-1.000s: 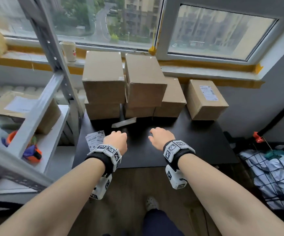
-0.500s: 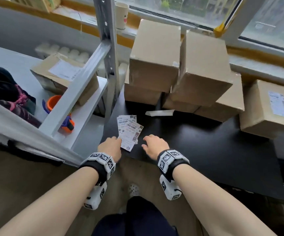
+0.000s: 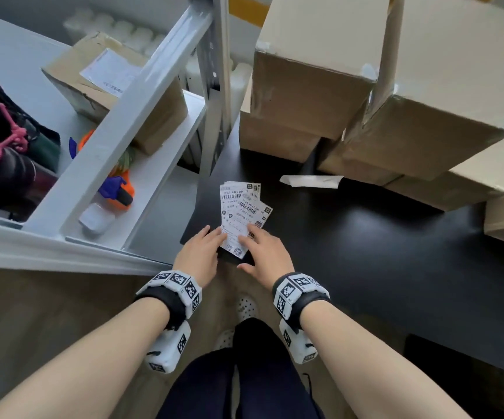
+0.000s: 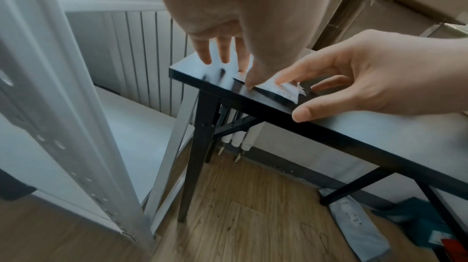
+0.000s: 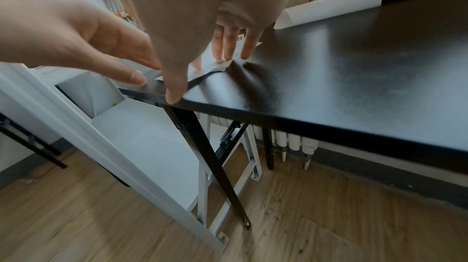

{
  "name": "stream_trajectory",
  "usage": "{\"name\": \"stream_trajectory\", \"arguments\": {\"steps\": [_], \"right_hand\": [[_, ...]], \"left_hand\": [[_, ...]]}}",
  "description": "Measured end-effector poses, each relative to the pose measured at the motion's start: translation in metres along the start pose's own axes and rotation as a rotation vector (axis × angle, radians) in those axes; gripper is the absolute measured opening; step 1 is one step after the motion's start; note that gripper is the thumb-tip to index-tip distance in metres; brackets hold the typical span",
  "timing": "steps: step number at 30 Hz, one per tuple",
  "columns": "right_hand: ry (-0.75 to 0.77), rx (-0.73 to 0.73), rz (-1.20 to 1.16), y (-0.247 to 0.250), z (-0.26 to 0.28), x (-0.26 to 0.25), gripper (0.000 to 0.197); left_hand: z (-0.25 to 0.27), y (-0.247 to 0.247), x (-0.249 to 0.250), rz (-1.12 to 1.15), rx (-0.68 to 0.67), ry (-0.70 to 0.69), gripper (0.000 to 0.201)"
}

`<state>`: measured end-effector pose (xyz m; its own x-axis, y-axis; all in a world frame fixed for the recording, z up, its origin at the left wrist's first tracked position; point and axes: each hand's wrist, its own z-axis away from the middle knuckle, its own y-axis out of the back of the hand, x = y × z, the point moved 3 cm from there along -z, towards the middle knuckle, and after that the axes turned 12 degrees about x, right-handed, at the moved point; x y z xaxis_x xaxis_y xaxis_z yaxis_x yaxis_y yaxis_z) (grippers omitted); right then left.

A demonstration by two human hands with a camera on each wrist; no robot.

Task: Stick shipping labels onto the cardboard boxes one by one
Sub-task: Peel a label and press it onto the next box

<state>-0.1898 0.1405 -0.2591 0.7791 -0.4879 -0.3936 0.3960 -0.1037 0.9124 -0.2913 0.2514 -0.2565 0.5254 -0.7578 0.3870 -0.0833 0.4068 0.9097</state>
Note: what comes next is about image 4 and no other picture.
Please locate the person's right hand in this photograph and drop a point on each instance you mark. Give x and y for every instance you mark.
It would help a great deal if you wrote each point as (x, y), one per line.
(395, 76)

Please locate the person's left hand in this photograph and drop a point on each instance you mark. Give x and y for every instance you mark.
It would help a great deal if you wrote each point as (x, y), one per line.
(248, 1)

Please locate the stack of shipping labels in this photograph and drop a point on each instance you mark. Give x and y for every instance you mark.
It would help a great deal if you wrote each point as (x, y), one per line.
(285, 92)

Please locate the white radiator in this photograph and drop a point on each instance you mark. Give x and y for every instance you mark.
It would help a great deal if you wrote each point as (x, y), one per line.
(146, 53)

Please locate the dark teal cloth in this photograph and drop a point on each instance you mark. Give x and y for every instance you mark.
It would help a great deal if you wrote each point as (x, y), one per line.
(413, 214)

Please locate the grey plastic mailer bag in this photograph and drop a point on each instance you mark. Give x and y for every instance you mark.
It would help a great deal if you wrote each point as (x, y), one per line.
(354, 226)

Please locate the red packet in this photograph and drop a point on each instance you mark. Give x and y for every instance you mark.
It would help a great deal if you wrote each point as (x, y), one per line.
(457, 250)

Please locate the grey metal shelf rack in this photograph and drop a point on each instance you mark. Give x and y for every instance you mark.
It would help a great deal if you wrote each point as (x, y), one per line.
(44, 81)

